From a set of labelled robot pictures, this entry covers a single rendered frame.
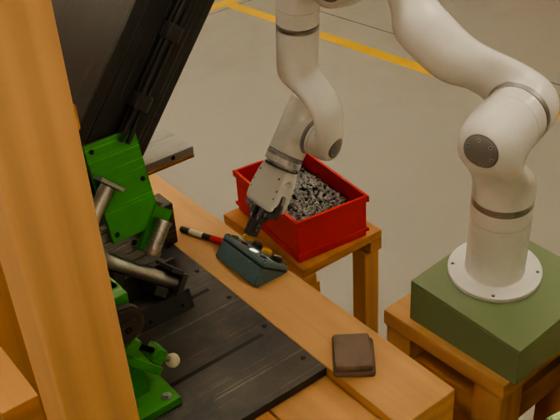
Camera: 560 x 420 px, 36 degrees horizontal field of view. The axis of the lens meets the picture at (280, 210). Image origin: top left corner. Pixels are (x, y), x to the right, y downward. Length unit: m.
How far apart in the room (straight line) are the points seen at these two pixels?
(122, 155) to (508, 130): 0.74
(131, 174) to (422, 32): 0.63
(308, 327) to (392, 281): 1.60
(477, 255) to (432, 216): 1.98
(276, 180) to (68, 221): 1.02
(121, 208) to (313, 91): 0.46
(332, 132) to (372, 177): 2.16
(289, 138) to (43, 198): 1.05
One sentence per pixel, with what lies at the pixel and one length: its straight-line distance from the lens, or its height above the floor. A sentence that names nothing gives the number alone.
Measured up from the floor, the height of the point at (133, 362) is 1.01.
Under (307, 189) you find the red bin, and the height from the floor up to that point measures 0.87.
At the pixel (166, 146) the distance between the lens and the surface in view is 1.94.
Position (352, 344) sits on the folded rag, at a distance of 1.66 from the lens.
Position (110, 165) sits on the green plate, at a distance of 1.71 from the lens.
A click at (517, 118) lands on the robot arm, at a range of 1.51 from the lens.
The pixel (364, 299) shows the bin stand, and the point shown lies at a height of 0.59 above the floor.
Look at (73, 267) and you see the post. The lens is 0.94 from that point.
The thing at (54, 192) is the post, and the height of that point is 1.60.
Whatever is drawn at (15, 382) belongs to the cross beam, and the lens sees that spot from 1.17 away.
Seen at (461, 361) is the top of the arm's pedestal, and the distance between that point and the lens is 1.76.
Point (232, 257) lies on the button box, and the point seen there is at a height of 0.93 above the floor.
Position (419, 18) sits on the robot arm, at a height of 1.49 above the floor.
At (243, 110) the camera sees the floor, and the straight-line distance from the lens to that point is 4.63.
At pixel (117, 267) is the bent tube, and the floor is 1.05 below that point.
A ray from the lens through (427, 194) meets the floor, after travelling 3.84.
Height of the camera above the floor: 2.04
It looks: 33 degrees down
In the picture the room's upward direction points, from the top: 4 degrees counter-clockwise
